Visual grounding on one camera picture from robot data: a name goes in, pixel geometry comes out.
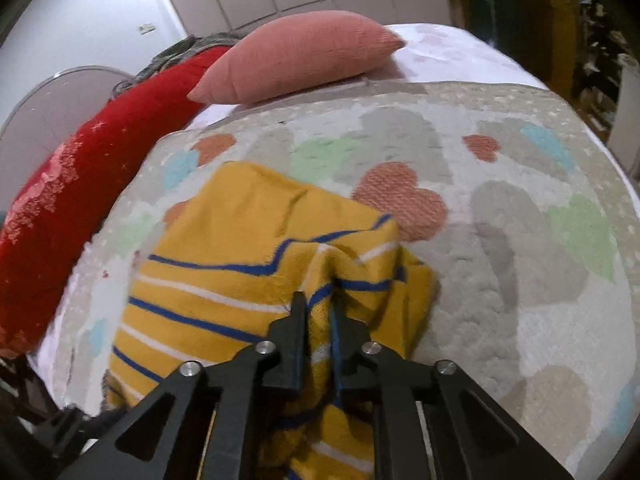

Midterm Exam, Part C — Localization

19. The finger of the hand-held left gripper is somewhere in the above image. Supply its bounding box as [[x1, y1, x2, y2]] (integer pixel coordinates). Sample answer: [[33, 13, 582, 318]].
[[35, 405, 123, 461]]

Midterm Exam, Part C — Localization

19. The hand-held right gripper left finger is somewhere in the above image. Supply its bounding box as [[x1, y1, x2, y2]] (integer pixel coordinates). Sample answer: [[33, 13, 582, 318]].
[[57, 291, 308, 480]]

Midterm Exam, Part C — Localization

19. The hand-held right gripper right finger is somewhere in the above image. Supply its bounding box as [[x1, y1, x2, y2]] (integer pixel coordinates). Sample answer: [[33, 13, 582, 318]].
[[327, 305, 576, 480]]

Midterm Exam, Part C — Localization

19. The yellow striped sweater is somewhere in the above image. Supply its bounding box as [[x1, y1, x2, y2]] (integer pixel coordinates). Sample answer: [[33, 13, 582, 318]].
[[102, 160, 436, 480]]

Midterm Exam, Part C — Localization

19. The heart-print quilted blanket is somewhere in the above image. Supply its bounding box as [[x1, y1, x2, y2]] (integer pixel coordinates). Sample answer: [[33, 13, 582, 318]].
[[50, 80, 640, 471]]

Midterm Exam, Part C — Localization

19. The red embroidered quilt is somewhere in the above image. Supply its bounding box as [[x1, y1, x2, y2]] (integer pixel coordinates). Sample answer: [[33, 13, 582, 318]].
[[0, 45, 236, 358]]

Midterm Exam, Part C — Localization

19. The pink pillow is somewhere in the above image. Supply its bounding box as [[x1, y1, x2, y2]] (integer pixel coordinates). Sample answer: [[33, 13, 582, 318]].
[[186, 10, 406, 106]]

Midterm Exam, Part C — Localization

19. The round standing fan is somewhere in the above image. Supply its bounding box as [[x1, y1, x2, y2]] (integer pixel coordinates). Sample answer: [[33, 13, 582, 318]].
[[0, 65, 136, 211]]

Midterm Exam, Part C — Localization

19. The grey knitted cloth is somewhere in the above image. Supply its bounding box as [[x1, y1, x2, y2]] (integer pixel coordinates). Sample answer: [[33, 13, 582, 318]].
[[112, 32, 246, 96]]

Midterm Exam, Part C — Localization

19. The dark green door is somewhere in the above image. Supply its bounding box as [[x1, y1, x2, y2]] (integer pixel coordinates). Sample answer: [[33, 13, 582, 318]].
[[452, 0, 521, 51]]

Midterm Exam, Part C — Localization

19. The cluttered storage shelf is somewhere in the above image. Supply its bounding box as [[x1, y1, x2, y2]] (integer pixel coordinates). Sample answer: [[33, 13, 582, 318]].
[[570, 0, 640, 146]]

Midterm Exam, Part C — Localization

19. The yellow panel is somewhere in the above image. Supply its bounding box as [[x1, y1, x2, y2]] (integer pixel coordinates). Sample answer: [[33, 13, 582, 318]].
[[520, 0, 583, 101]]

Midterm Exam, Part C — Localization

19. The dark wooden frame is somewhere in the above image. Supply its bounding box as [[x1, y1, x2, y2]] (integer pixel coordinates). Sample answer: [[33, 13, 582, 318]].
[[0, 355, 66, 480]]

